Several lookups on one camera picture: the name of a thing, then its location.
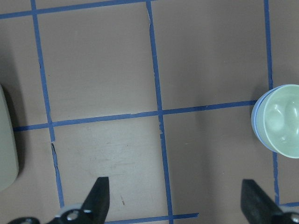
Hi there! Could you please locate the blue bowl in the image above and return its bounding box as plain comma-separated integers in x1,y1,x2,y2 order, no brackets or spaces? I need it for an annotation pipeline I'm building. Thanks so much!
251,84,285,153

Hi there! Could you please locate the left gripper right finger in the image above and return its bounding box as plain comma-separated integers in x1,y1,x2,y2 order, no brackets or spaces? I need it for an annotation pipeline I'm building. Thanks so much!
241,179,299,224

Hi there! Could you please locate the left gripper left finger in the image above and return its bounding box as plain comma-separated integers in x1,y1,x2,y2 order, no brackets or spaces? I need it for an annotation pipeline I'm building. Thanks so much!
7,176,110,224

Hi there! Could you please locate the silver white toaster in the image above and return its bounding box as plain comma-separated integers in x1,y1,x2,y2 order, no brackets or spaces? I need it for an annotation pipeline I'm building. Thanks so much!
0,88,19,191

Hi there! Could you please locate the green bowl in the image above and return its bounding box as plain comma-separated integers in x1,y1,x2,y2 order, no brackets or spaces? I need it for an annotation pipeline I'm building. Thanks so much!
257,84,299,159

